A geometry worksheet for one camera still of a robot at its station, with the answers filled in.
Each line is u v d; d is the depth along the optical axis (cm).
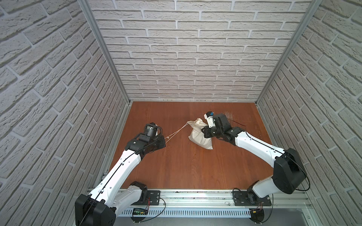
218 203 74
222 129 65
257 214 70
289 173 43
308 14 72
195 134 88
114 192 43
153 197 74
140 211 72
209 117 76
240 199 73
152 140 67
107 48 87
